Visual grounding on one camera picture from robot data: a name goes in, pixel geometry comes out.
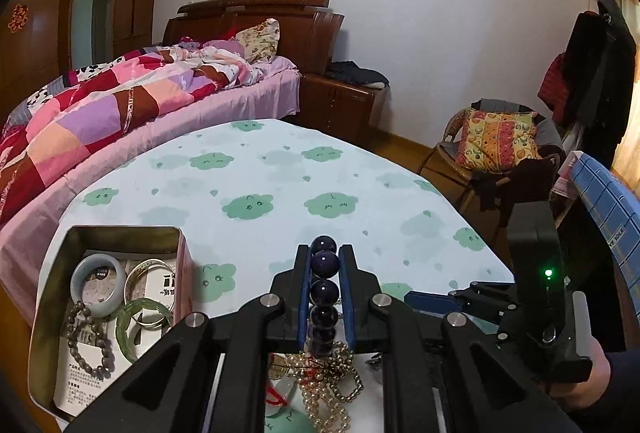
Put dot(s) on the wooden headboard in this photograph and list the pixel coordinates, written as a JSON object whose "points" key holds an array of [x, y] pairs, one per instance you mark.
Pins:
{"points": [[308, 28]]}

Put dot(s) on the silver bangle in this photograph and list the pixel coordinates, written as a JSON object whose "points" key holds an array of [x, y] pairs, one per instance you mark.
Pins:
{"points": [[155, 280]]}

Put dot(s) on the floral pillow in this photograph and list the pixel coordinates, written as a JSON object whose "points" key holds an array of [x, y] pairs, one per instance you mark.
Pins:
{"points": [[260, 43]]}

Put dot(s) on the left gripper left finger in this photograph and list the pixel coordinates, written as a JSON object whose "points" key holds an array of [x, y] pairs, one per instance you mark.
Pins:
{"points": [[207, 374]]}

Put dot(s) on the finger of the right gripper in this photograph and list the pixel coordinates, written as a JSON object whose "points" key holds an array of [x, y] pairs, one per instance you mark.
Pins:
{"points": [[488, 303], [442, 303]]}

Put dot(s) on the wooden wardrobe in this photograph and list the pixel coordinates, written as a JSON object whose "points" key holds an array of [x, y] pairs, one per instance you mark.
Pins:
{"points": [[65, 2]]}

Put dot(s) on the wicker chair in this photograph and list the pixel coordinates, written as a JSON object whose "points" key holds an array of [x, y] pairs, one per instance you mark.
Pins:
{"points": [[529, 181]]}

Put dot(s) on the patchwork quilt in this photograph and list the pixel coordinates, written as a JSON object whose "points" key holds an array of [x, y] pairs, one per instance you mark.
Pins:
{"points": [[91, 115]]}

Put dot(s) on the pale jade bangle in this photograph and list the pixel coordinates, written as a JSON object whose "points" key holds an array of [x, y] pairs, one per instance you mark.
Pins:
{"points": [[98, 283]]}

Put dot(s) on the blue checked cloth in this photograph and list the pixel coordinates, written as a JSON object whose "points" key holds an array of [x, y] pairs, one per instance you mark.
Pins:
{"points": [[613, 208]]}

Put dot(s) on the pink metal tin box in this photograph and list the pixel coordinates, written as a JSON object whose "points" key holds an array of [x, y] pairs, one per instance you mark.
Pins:
{"points": [[123, 242]]}

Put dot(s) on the wooden nightstand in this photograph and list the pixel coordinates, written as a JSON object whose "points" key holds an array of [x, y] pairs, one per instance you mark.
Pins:
{"points": [[347, 112]]}

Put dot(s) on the red double happiness sticker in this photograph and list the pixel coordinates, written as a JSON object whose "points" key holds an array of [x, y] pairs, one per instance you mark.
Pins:
{"points": [[19, 18]]}

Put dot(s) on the pink bed sheet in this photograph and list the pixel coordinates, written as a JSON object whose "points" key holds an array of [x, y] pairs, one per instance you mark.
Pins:
{"points": [[26, 237]]}

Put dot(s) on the green jade bangle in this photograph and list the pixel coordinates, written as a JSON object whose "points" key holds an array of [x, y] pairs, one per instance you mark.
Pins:
{"points": [[125, 323]]}

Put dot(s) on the hanging dark coats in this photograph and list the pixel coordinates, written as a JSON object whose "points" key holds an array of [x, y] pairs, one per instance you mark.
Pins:
{"points": [[588, 87]]}

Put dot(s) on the green cloud tablecloth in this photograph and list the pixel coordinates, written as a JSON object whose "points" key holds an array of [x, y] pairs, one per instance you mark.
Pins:
{"points": [[246, 194]]}

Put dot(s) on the printed paper leaflet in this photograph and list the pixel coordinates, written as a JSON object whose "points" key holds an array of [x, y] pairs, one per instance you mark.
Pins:
{"points": [[89, 359]]}

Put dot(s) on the dark clothes on nightstand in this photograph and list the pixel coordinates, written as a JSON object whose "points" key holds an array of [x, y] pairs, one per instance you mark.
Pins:
{"points": [[350, 73]]}

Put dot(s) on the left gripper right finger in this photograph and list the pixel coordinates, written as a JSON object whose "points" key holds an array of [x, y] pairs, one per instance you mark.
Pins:
{"points": [[443, 373]]}

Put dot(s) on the orange patterned cushion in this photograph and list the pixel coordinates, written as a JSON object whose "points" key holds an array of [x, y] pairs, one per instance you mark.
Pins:
{"points": [[496, 142]]}

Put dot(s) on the person's right hand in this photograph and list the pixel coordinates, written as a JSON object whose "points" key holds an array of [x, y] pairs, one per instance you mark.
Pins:
{"points": [[584, 394]]}

